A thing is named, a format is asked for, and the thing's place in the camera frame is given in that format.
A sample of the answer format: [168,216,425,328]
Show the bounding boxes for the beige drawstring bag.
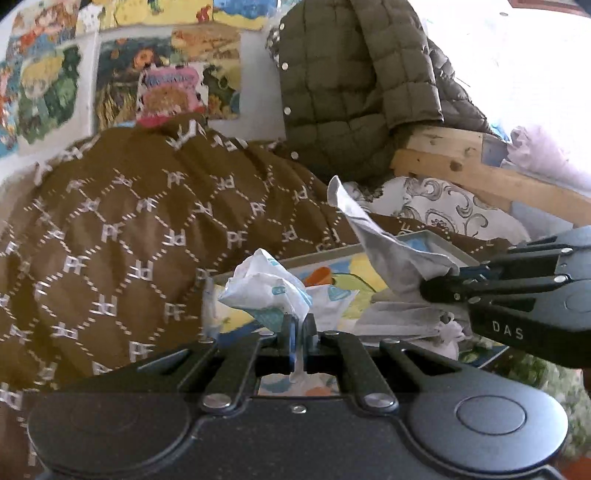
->
[353,300,467,356]

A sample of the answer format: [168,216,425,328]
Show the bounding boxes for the dark blue painting poster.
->
[95,23,243,132]

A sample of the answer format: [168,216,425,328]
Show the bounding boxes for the white blue plastic wrapper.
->
[307,284,361,330]

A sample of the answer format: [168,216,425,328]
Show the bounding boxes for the olive puffer jacket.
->
[268,0,444,183]

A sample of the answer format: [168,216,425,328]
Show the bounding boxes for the lavender cloth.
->
[501,124,591,185]

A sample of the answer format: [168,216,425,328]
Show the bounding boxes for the white floral pillow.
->
[346,175,532,243]

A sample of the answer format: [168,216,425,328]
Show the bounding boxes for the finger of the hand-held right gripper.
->
[458,237,576,278]
[420,275,570,304]

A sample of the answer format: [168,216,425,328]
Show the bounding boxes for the red haired cartoon poster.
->
[9,0,81,51]

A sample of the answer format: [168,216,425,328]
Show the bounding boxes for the green patterned cloth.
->
[462,337,583,444]

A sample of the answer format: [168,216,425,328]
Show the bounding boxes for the cartoon printed grey tray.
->
[203,230,509,398]

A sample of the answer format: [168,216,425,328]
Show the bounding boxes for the blond figure poster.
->
[16,44,84,146]

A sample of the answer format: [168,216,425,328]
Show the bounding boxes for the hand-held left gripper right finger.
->
[303,314,502,413]

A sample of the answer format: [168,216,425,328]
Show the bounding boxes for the light grey bag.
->
[327,175,460,296]

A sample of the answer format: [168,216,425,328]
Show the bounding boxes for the dark grey quilted jacket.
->
[416,34,495,134]

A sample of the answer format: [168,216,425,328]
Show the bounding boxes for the white and blue sock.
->
[217,248,315,386]

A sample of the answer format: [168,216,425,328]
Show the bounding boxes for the orange haired figure poster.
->
[0,65,21,158]

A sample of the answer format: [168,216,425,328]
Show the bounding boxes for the brown patterned colourful quilt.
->
[0,113,513,416]

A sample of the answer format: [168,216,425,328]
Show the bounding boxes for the pink cartoon poster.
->
[139,65,208,127]

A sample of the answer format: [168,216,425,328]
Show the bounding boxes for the yellow blue cartoon poster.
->
[92,0,278,31]

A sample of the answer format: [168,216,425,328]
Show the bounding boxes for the wooden bed frame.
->
[390,124,591,227]

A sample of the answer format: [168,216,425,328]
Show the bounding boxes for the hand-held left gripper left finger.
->
[92,314,297,413]

